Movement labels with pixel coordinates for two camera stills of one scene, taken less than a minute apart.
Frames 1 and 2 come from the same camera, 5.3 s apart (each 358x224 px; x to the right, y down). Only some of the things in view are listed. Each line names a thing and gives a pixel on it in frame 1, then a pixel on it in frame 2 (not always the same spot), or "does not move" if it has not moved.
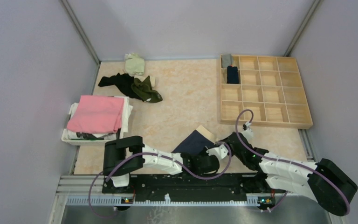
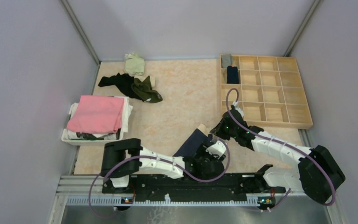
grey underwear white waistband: x=226 y=60 does not move
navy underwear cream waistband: x=196 y=141 does not move
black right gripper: x=226 y=140 -> x=218 y=129
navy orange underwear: x=232 y=74 does not move
